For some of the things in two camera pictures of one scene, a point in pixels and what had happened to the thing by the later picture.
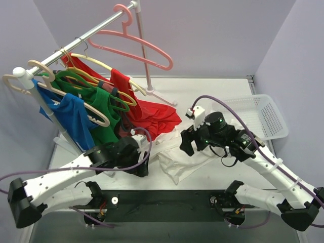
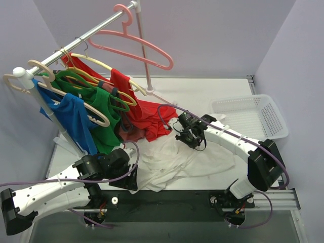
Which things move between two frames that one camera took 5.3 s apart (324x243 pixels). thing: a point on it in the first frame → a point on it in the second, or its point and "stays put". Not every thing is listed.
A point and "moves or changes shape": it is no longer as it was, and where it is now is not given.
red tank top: [148, 119] stays put
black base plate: [160, 205] stays put
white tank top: [175, 160] moves or changes shape
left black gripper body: [141, 165] → [125, 180]
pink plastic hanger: [125, 24] stays put
